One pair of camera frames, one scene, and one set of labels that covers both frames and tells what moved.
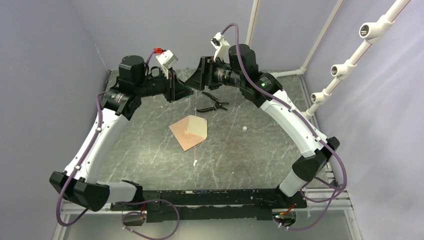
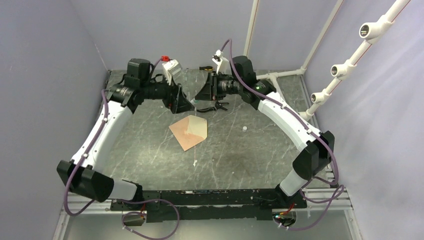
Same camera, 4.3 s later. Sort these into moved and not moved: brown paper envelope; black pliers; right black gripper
Moved: right black gripper
Not moved: black pliers; brown paper envelope
